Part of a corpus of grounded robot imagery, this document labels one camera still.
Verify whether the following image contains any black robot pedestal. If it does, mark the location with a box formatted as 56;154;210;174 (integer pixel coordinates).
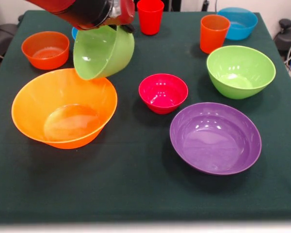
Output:
163;0;182;12

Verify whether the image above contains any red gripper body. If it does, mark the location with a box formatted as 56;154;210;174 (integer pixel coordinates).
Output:
118;0;136;26

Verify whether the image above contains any red cup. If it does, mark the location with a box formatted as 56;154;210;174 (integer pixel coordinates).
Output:
136;0;165;36

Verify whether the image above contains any green bowl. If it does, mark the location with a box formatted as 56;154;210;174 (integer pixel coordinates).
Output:
206;45;276;100
73;24;135;81

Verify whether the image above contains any purple bowl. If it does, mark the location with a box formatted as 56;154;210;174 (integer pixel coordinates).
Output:
169;102;262;176

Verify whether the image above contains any small red-orange bowl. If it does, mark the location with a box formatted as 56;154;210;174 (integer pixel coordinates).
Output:
21;31;70;70

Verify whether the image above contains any small blue bowl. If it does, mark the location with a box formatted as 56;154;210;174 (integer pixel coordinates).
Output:
217;7;259;41

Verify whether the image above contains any large orange bowl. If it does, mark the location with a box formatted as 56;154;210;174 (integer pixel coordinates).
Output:
11;68;118;150

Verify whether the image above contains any dark green tablecloth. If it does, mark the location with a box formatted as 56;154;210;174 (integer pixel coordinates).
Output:
0;9;291;223

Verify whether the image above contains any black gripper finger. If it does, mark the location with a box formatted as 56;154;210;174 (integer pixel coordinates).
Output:
122;24;136;34

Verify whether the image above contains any small pink bowl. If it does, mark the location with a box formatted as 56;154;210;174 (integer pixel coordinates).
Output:
138;73;189;115

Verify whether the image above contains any orange cup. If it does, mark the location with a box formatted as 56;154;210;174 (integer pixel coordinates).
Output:
200;14;231;54

